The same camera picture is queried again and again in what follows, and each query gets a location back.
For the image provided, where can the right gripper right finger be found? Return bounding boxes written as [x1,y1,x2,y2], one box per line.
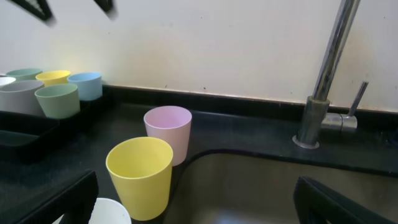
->
[293,175,397,224]

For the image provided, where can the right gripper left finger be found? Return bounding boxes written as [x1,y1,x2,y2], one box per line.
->
[15,169,100,224]

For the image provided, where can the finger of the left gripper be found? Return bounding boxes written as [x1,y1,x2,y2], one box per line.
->
[9,0,54,22]
[93,0,116,16]

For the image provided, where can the white cup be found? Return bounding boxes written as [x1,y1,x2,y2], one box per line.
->
[51,197,132,224]

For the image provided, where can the teal cup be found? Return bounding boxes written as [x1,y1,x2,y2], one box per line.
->
[5,68,44,82]

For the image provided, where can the yellow cup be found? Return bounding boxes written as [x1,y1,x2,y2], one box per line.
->
[35,70,72,88]
[105,136,174,222]

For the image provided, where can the black tray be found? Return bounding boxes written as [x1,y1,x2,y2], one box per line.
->
[0,89,114,163]

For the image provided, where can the steel sink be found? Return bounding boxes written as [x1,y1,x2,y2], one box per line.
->
[163,151,398,224]

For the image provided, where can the blue cup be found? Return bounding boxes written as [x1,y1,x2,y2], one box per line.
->
[67,72,103,102]

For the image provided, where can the steel tap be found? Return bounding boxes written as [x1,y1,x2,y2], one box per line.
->
[292,0,369,150]

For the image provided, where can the grey cup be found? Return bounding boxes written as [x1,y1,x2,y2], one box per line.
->
[0,80,45,117]

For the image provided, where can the green cup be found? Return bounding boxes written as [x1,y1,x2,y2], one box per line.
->
[34,83,81,120]

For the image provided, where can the pink cup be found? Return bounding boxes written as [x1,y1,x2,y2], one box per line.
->
[143,105,193,167]

